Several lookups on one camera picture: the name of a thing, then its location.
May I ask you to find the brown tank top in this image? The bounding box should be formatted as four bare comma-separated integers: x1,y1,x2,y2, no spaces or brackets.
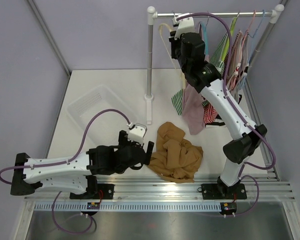
148,122,204,184

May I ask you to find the cream hanger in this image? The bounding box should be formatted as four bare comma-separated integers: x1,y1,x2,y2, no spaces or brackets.
158,23,186,90

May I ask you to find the pink tank top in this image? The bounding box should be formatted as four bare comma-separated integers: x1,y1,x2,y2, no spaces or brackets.
181,21,211,136

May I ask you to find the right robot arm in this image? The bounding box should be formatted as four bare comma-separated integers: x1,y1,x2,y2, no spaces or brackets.
169,30,267,198

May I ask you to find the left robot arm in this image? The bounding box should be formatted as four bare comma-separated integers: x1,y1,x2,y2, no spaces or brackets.
10,130,155,200

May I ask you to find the green striped tank top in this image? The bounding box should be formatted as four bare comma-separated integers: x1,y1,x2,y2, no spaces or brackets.
171,21,230,116

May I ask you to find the green hanger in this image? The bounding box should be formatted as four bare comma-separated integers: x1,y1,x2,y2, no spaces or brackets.
218,14,239,76

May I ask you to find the black white striped tank top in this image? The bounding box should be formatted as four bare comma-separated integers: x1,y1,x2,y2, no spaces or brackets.
205,37,251,129

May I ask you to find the light blue thin hanger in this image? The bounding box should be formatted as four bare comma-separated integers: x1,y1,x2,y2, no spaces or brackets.
238,9,266,90

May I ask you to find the red striped tank top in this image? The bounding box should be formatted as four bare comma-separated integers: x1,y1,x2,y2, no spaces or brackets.
203,31,244,126

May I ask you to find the pink hanger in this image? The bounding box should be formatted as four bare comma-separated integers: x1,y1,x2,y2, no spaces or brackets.
241,10,258,66

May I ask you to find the white plastic basket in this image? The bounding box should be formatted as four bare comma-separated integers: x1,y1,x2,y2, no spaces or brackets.
67,85,139,146

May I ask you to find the metal clothes rack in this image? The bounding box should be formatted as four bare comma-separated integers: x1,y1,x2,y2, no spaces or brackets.
144,0,288,125

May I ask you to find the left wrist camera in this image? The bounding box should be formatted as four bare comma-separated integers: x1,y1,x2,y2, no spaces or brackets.
127,123,148,146

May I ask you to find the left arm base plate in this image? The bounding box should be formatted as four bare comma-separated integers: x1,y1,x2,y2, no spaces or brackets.
69,183,115,200

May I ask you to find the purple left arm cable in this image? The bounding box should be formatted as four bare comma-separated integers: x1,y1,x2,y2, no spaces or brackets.
0,108,132,186

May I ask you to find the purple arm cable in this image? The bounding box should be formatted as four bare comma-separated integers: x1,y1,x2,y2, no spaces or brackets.
0,108,132,186
176,12,277,218

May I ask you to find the white slotted cable duct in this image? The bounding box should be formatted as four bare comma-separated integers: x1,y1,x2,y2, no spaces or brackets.
33,202,222,212

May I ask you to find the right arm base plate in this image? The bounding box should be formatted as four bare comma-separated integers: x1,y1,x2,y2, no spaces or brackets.
197,183,248,200

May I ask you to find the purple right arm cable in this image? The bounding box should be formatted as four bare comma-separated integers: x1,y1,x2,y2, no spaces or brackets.
176,12,277,218

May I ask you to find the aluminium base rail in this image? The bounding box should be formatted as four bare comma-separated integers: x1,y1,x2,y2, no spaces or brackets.
23,173,296,202

